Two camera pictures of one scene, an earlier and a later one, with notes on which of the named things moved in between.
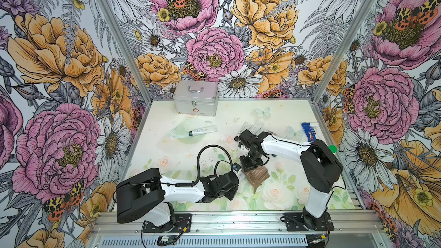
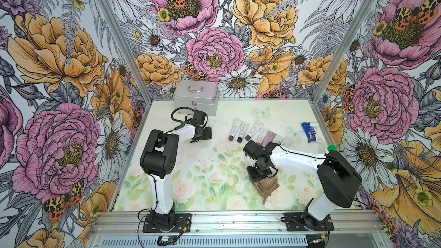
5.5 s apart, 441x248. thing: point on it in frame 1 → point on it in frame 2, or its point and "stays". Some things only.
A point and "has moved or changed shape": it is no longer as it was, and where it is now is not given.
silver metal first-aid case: x=196 y=97 stays
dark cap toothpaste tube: x=246 y=126 stays
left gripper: x=229 y=194 → x=207 y=135
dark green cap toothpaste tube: x=204 y=130 has moved or changed shape
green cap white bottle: x=333 y=148 stays
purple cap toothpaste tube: x=257 y=127 stays
